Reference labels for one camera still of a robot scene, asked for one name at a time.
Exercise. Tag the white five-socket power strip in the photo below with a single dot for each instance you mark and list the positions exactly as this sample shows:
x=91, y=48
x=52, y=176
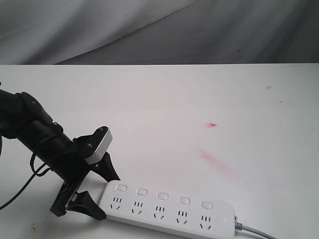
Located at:
x=187, y=215

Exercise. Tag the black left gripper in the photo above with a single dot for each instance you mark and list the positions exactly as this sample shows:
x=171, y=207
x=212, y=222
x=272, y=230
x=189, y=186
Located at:
x=68, y=163

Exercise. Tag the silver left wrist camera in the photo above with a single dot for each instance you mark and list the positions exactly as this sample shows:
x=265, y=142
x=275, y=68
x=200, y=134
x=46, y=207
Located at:
x=96, y=145

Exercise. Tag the white backdrop cloth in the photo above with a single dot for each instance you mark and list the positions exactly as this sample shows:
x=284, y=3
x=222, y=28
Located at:
x=135, y=32

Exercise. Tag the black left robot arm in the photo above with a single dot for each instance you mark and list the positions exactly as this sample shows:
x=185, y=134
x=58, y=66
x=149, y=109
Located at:
x=22, y=117

